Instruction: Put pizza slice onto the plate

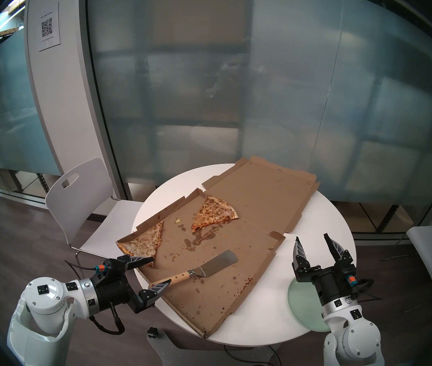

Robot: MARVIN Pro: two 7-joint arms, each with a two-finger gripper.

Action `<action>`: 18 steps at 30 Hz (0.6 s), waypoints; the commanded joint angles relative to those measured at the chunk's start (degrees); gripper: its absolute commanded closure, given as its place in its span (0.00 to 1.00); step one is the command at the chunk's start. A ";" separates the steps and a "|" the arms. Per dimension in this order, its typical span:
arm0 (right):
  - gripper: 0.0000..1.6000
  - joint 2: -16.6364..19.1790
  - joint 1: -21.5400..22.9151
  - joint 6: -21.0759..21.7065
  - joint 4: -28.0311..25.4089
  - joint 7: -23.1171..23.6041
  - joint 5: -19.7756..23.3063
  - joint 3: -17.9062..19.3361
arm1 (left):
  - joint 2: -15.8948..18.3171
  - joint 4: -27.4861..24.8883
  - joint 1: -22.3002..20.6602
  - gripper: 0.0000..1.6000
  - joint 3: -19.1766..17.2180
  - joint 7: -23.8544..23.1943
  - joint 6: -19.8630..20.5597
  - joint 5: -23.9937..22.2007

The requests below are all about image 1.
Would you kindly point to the paper sign with QR code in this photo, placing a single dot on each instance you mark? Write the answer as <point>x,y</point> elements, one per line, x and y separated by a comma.
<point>47,28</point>

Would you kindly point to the pale cheese pizza slice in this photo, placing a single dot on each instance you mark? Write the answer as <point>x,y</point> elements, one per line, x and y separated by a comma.
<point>143,245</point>

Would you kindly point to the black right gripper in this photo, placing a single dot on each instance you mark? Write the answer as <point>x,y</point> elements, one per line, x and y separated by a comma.
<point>332,287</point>

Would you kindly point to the black metal shelf upright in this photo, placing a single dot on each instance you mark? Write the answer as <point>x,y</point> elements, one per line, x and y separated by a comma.
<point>388,218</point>
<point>44,184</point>

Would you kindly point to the cardboard pizza box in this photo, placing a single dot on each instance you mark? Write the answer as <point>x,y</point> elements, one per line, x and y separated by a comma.
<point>246,201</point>

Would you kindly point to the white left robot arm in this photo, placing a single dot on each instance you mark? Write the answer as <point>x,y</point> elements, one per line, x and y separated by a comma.
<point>44,296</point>

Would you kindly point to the grey robot base platform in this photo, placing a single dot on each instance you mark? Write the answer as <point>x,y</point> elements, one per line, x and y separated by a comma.
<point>177,353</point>

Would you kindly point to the pale green plate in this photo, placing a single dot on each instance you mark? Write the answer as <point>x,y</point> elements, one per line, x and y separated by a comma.
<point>303,300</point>

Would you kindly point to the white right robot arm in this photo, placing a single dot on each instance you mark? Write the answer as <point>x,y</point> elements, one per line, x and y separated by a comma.
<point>353,338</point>

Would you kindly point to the white chair with black legs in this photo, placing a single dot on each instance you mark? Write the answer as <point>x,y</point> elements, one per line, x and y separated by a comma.
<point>425,251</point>

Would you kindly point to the browned pizza slice bitten tip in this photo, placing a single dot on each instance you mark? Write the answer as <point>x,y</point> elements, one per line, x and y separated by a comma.
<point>214,212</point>

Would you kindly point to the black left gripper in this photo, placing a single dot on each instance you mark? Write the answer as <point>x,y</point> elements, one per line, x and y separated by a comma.
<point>111,289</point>

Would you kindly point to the black knob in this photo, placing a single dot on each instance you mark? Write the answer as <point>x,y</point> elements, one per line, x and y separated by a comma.
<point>152,332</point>

